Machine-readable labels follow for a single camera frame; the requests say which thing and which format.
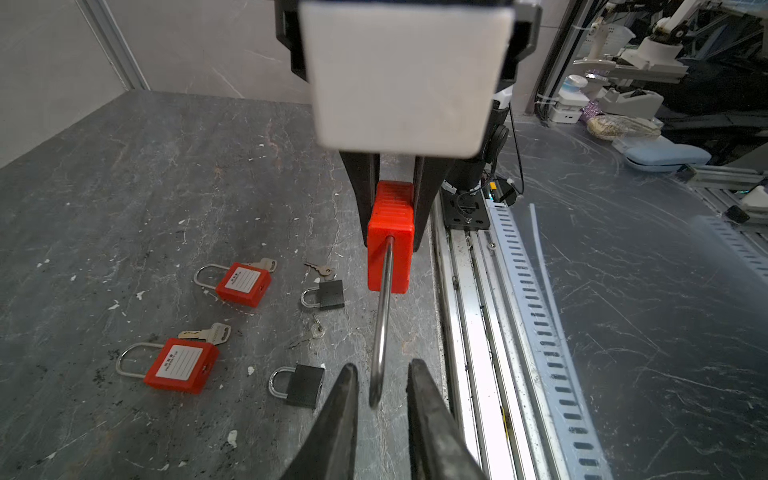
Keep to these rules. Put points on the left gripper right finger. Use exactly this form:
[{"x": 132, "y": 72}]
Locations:
[{"x": 436, "y": 446}]

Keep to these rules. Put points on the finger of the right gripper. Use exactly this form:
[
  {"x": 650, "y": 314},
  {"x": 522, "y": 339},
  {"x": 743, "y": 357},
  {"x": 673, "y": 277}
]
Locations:
[
  {"x": 363, "y": 170},
  {"x": 429, "y": 174}
]

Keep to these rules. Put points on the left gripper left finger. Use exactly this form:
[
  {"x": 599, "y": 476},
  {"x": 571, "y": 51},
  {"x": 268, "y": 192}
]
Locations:
[{"x": 329, "y": 450}]

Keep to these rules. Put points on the small black padlock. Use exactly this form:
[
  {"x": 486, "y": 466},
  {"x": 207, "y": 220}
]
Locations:
[
  {"x": 326, "y": 295},
  {"x": 303, "y": 388}
]

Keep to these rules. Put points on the red padlock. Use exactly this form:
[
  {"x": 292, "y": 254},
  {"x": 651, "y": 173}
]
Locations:
[
  {"x": 390, "y": 242},
  {"x": 241, "y": 284},
  {"x": 181, "y": 365}
]

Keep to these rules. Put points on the small key with ring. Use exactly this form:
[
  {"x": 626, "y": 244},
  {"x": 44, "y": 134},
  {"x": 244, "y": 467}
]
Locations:
[{"x": 316, "y": 331}]

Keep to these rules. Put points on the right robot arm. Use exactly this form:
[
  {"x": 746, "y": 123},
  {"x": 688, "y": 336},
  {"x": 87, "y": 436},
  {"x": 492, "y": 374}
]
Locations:
[{"x": 458, "y": 183}]

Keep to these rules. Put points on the small brass key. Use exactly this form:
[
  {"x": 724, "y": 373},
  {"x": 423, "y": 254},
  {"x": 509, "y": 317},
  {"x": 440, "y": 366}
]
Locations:
[{"x": 325, "y": 272}]

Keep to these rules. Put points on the silver padlock key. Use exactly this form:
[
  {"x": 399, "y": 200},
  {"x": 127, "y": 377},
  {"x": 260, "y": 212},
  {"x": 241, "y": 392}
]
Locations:
[
  {"x": 216, "y": 334},
  {"x": 266, "y": 264}
]

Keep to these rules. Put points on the background lab equipment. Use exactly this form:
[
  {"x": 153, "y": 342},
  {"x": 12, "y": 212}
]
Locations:
[{"x": 697, "y": 67}]

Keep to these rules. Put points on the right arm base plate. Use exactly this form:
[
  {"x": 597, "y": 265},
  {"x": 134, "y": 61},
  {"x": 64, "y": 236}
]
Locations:
[{"x": 464, "y": 211}]

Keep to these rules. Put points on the aluminium mounting rail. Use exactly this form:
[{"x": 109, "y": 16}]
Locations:
[{"x": 489, "y": 395}]

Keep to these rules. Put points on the white slotted cable duct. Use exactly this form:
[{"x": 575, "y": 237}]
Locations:
[{"x": 563, "y": 420}]

